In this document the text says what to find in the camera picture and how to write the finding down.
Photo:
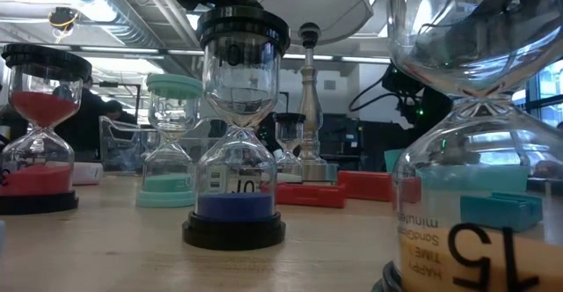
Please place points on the teal plastic tray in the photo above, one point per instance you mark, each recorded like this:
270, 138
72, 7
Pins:
393, 162

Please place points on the white sand hourglass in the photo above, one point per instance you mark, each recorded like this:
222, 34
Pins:
289, 177

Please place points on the orange sand hourglass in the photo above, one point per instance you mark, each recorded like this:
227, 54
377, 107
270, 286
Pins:
440, 261

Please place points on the white power adapter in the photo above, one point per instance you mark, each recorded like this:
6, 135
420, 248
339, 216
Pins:
215, 180

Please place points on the teal sand hourglass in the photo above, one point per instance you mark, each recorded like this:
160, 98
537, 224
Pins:
169, 184

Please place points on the dark blue sand hourglass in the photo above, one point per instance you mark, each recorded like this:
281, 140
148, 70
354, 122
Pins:
235, 208

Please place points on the red sand hourglass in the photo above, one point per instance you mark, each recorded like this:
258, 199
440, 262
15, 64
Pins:
37, 182

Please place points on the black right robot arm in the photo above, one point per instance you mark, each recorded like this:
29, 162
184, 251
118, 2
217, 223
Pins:
435, 111

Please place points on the ceiling light strip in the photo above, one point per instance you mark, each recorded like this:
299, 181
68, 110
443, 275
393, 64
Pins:
119, 50
367, 59

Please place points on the black equipment cabinet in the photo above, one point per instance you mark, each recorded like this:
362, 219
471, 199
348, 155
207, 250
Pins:
352, 142

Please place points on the silver table lamp white shade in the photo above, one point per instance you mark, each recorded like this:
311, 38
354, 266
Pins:
310, 94

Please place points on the red digital clock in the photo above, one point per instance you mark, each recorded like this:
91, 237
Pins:
308, 195

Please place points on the person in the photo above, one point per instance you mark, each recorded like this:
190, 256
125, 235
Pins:
115, 109
85, 116

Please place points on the clear plastic bin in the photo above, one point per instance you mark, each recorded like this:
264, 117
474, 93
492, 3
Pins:
110, 151

